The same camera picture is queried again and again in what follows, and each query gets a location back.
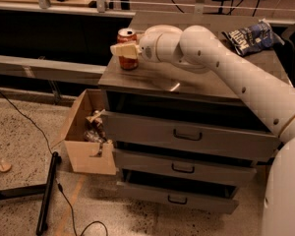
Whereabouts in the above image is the white paper bowl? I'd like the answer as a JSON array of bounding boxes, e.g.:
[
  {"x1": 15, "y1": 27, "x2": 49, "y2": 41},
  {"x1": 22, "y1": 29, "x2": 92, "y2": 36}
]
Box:
[{"x1": 145, "y1": 25, "x2": 182, "y2": 34}]

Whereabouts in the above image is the black stand leg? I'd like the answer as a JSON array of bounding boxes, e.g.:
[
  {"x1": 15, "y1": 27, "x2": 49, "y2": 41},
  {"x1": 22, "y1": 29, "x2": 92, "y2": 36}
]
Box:
[{"x1": 0, "y1": 151, "x2": 62, "y2": 236}]

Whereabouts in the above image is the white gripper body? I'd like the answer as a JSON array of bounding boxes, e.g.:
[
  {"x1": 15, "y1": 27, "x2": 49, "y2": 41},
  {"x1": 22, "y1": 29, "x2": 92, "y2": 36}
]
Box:
[{"x1": 139, "y1": 31, "x2": 183, "y2": 63}]

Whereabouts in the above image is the red coke can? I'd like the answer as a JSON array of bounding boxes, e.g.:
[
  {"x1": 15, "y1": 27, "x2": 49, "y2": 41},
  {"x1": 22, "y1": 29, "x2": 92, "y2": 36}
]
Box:
[{"x1": 117, "y1": 28, "x2": 139, "y2": 70}]

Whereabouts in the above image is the top grey drawer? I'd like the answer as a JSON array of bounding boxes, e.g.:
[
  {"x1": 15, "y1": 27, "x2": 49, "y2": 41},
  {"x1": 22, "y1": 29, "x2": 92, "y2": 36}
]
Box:
[{"x1": 101, "y1": 111, "x2": 281, "y2": 161}]

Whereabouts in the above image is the cardboard box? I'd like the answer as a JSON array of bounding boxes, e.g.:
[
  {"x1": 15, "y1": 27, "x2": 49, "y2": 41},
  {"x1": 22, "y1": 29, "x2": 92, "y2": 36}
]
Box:
[{"x1": 52, "y1": 89, "x2": 116, "y2": 175}]

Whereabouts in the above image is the grey drawer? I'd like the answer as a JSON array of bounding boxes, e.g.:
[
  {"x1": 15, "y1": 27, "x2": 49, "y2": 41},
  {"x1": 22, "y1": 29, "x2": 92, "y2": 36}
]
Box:
[
  {"x1": 101, "y1": 111, "x2": 281, "y2": 161},
  {"x1": 117, "y1": 182, "x2": 239, "y2": 214},
  {"x1": 114, "y1": 148, "x2": 257, "y2": 187}
]

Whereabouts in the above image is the middle grey drawer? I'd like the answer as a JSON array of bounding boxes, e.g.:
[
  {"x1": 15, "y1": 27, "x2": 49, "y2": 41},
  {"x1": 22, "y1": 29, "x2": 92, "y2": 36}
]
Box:
[{"x1": 114, "y1": 148, "x2": 257, "y2": 187}]

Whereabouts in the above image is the grey drawer cabinet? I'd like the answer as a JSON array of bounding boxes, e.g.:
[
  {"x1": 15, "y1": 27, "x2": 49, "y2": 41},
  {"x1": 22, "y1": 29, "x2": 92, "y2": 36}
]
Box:
[{"x1": 97, "y1": 11, "x2": 293, "y2": 215}]

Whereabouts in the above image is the bottom grey drawer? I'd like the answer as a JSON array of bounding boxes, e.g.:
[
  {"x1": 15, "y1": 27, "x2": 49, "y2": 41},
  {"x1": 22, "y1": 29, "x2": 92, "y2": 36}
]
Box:
[{"x1": 117, "y1": 182, "x2": 239, "y2": 214}]

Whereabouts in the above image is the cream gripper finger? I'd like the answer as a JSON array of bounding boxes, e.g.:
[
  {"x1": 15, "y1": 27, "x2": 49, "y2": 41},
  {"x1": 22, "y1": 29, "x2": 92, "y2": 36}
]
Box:
[{"x1": 110, "y1": 42, "x2": 141, "y2": 59}]

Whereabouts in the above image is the trash in cardboard box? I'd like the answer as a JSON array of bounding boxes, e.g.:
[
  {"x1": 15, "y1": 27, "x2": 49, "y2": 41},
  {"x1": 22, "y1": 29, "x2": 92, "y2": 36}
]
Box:
[{"x1": 84, "y1": 110, "x2": 107, "y2": 143}]

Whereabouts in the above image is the blue chip bag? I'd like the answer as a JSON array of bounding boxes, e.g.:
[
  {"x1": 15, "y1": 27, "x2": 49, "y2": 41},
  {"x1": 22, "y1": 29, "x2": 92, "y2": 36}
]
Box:
[{"x1": 222, "y1": 20, "x2": 285, "y2": 57}]

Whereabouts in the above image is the black floor cable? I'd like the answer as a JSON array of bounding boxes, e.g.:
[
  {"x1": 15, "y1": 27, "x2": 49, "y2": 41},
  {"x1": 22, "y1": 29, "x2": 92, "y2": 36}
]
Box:
[{"x1": 0, "y1": 86, "x2": 109, "y2": 236}]

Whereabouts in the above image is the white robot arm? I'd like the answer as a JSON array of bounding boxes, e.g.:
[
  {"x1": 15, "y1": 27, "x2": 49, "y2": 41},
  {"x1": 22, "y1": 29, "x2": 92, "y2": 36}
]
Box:
[{"x1": 110, "y1": 26, "x2": 295, "y2": 236}]

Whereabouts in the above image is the small wooden floor stand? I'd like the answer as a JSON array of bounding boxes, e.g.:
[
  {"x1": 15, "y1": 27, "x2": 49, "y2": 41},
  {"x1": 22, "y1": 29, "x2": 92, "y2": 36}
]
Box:
[{"x1": 0, "y1": 157, "x2": 12, "y2": 173}]

